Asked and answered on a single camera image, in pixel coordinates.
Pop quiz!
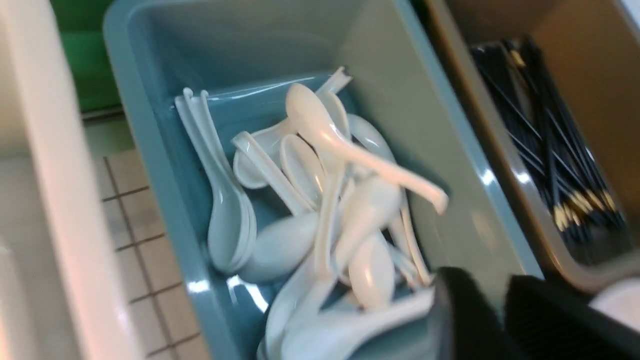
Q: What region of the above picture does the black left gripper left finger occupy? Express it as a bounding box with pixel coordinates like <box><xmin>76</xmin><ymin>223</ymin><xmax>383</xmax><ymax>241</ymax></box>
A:
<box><xmin>429</xmin><ymin>267</ymin><xmax>515</xmax><ymax>360</ymax></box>

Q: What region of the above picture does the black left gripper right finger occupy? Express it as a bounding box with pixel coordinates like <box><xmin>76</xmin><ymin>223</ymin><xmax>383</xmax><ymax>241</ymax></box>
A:
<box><xmin>503</xmin><ymin>275</ymin><xmax>640</xmax><ymax>360</ymax></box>

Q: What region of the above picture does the white square rice plate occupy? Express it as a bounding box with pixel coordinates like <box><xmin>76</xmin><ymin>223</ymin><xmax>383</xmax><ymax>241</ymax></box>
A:
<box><xmin>589</xmin><ymin>276</ymin><xmax>640</xmax><ymax>333</ymax></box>

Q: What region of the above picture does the white soup spoon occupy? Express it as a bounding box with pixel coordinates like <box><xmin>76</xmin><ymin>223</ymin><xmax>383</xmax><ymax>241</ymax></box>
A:
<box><xmin>285</xmin><ymin>82</ymin><xmax>450</xmax><ymax>214</ymax></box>

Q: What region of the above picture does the pile of black chopsticks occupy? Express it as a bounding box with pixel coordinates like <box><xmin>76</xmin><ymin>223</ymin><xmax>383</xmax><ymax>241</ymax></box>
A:
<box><xmin>469</xmin><ymin>36</ymin><xmax>636</xmax><ymax>253</ymax></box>

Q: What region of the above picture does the pile of white spoons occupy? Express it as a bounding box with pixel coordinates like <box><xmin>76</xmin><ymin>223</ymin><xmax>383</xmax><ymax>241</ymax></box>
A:
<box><xmin>174</xmin><ymin>67</ymin><xmax>429</xmax><ymax>360</ymax></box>

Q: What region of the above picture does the brown plastic bin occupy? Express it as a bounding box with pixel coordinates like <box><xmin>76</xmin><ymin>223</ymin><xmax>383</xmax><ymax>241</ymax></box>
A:
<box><xmin>413</xmin><ymin>0</ymin><xmax>639</xmax><ymax>294</ymax></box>

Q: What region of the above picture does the teal plastic bin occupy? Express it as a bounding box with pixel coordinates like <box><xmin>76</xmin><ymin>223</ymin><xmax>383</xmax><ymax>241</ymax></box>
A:
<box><xmin>103</xmin><ymin>0</ymin><xmax>542</xmax><ymax>360</ymax></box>

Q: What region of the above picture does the large white plastic tub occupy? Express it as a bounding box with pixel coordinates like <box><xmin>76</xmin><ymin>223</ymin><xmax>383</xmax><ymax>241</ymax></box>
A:
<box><xmin>1</xmin><ymin>0</ymin><xmax>144</xmax><ymax>360</ymax></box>

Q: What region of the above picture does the green cloth backdrop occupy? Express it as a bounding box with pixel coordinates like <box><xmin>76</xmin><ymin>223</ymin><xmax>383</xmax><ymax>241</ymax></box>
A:
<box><xmin>50</xmin><ymin>0</ymin><xmax>121</xmax><ymax>112</ymax></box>

